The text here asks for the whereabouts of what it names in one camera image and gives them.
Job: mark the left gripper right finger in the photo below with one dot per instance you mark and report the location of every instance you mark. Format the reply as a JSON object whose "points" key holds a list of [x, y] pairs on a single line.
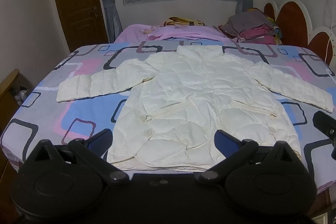
{"points": [[237, 153]]}

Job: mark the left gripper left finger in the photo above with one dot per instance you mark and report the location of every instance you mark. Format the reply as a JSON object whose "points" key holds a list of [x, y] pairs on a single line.
{"points": [[90, 151]]}

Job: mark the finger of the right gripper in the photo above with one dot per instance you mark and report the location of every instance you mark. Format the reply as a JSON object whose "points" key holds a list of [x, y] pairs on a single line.
{"points": [[325, 124]]}

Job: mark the white puffer jacket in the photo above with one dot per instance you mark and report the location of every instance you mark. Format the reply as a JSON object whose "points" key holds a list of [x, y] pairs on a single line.
{"points": [[178, 100]]}

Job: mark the stack of folded clothes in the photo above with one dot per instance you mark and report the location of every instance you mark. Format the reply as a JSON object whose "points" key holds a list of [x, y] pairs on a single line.
{"points": [[252, 26]]}

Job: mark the patterned grey bed sheet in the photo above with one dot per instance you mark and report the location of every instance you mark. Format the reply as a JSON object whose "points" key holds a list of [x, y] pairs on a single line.
{"points": [[41, 117]]}

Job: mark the wooden bedside furniture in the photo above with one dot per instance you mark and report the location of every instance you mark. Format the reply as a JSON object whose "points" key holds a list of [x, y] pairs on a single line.
{"points": [[11, 86]]}

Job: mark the red and white headboard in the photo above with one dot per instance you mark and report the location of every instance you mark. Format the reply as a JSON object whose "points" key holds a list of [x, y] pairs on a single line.
{"points": [[294, 21]]}

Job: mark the pink blanket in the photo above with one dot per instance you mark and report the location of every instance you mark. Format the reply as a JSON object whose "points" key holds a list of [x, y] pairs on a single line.
{"points": [[140, 32]]}

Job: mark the yellow patterned pillow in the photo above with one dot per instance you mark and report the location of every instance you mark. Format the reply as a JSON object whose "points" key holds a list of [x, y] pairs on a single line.
{"points": [[177, 21]]}

